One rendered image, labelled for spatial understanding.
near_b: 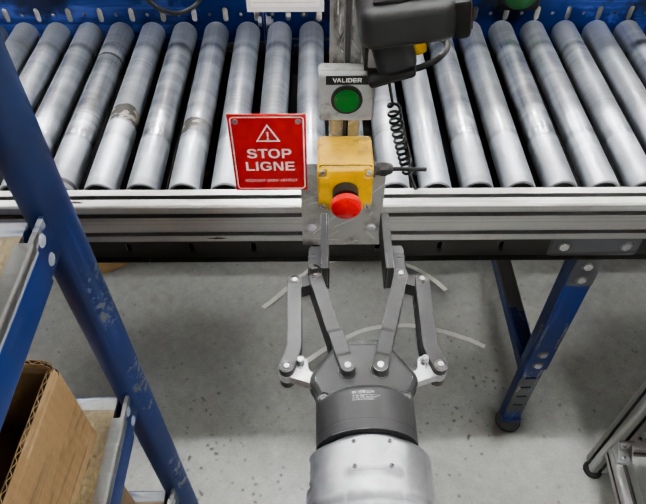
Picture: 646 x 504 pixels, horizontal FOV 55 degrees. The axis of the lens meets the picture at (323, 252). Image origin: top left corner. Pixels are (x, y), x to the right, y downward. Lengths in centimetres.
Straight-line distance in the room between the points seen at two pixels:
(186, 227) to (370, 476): 63
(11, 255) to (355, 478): 24
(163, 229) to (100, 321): 54
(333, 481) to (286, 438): 110
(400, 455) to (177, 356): 128
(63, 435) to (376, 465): 21
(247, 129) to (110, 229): 30
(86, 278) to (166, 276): 143
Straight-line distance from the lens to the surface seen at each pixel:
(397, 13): 68
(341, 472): 43
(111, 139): 108
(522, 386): 145
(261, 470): 150
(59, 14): 148
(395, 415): 46
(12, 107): 34
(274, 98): 112
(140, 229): 99
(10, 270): 35
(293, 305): 53
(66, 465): 48
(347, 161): 79
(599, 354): 179
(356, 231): 95
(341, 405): 46
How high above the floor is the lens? 139
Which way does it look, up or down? 49 degrees down
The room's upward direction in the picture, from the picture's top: straight up
